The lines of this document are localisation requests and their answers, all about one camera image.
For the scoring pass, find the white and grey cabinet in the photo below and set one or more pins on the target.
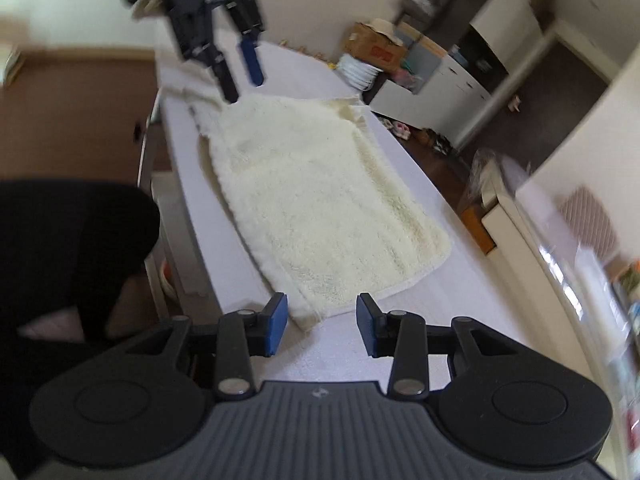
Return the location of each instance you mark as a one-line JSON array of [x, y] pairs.
[[501, 37]]

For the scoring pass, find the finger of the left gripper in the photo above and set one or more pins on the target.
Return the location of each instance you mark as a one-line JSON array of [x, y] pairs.
[[213, 59], [247, 19]]

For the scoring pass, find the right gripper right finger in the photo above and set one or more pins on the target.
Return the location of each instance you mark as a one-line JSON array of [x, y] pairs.
[[399, 335]]

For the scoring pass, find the white plastic bucket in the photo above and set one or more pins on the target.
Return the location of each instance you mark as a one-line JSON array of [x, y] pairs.
[[357, 74]]

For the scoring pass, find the cardboard box with red label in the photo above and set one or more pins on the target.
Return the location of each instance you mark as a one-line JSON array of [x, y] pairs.
[[366, 45]]

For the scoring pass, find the straw hat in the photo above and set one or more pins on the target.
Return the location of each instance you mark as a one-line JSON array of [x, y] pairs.
[[386, 29]]

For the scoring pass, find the dark brown door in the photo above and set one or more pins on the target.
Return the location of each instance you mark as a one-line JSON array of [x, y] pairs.
[[542, 111]]

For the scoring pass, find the cream terry towel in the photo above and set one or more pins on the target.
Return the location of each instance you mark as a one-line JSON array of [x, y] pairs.
[[319, 207]]

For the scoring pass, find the shoes on floor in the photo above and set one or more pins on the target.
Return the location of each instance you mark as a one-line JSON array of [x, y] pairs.
[[424, 136]]

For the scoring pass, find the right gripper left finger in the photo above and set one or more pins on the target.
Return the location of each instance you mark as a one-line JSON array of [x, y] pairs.
[[242, 334]]

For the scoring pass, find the cream dining table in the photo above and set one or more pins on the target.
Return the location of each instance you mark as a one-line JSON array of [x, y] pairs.
[[561, 287]]

